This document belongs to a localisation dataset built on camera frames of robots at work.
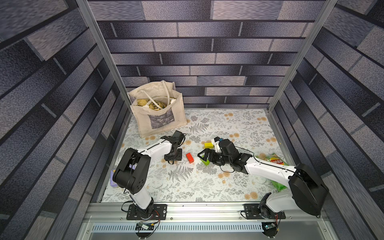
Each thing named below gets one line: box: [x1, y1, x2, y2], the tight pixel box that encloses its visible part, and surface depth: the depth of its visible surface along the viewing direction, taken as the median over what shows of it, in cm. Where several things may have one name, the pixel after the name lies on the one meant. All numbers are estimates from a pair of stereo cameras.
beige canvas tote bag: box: [127, 80, 188, 138], surface depth 95 cm
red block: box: [185, 152, 195, 164], surface depth 93 cm
